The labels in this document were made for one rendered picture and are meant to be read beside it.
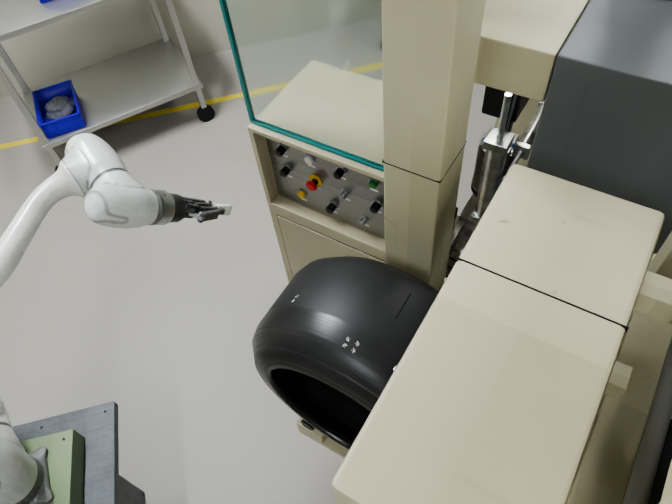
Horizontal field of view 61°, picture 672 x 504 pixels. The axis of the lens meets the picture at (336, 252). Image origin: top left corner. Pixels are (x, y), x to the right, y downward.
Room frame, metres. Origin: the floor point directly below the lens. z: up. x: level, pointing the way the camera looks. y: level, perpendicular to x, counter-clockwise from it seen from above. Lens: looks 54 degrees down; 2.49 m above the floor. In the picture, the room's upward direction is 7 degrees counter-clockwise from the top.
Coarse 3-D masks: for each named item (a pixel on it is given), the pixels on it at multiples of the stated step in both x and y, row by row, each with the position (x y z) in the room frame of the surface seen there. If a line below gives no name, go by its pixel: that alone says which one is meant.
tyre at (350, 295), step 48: (288, 288) 0.74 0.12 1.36; (336, 288) 0.66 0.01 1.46; (384, 288) 0.64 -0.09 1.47; (432, 288) 0.65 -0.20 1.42; (288, 336) 0.58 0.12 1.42; (336, 336) 0.54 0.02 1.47; (384, 336) 0.53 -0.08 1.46; (288, 384) 0.65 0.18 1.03; (336, 384) 0.47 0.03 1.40; (384, 384) 0.44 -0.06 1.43; (336, 432) 0.51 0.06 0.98
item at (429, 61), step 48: (384, 0) 0.82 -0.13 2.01; (432, 0) 0.78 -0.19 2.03; (480, 0) 0.83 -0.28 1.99; (384, 48) 0.82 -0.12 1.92; (432, 48) 0.77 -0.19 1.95; (384, 96) 0.83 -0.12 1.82; (432, 96) 0.77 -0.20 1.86; (384, 144) 0.83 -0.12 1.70; (432, 144) 0.76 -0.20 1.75; (384, 192) 0.83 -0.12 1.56; (432, 192) 0.76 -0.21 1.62; (432, 240) 0.76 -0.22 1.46
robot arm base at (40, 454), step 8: (40, 448) 0.66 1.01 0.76; (32, 456) 0.63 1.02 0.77; (40, 456) 0.63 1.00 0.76; (40, 464) 0.60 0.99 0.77; (40, 472) 0.57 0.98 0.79; (48, 472) 0.58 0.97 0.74; (40, 480) 0.55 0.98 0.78; (48, 480) 0.56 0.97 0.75; (40, 488) 0.53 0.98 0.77; (48, 488) 0.53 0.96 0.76; (32, 496) 0.51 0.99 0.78; (40, 496) 0.51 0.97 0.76; (48, 496) 0.51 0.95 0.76
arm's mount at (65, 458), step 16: (64, 432) 0.71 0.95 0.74; (32, 448) 0.67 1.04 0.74; (48, 448) 0.66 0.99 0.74; (64, 448) 0.66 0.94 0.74; (80, 448) 0.67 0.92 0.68; (48, 464) 0.61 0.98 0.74; (64, 464) 0.60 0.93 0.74; (80, 464) 0.62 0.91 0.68; (64, 480) 0.55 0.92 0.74; (80, 480) 0.57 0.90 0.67; (64, 496) 0.51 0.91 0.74; (80, 496) 0.52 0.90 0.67
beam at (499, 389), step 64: (512, 192) 0.59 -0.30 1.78; (576, 192) 0.58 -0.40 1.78; (512, 256) 0.47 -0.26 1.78; (576, 256) 0.45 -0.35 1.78; (640, 256) 0.44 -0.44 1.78; (448, 320) 0.38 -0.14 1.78; (512, 320) 0.36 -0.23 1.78; (576, 320) 0.35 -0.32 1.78; (448, 384) 0.28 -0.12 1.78; (512, 384) 0.27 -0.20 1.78; (576, 384) 0.26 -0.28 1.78; (384, 448) 0.21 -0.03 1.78; (448, 448) 0.20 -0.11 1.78; (512, 448) 0.19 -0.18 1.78; (576, 448) 0.18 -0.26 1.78
